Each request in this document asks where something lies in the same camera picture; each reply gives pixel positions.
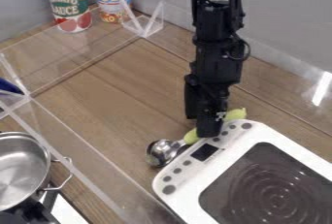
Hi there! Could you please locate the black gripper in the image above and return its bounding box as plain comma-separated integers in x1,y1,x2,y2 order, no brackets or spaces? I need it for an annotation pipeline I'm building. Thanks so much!
184,6,244,138

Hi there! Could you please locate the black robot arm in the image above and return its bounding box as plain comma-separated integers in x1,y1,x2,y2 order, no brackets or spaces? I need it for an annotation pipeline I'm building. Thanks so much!
184,0,250,138

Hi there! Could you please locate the white and black stove top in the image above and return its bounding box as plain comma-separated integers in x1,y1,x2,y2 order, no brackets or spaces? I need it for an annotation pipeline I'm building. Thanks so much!
151,119,332,224

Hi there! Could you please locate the tomato sauce can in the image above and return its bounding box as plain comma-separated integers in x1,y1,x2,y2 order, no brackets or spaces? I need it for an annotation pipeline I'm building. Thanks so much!
49,0,92,33

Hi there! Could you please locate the blue object at left edge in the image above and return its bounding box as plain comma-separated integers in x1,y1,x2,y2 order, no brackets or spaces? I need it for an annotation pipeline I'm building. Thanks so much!
0,78,22,95

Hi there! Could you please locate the clear acrylic corner bracket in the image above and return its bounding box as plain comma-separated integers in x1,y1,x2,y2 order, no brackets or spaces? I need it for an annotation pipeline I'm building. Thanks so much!
120,0,164,39

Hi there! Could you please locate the steel pot with handle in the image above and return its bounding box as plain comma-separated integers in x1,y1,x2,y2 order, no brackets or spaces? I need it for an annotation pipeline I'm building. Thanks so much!
0,132,72,211

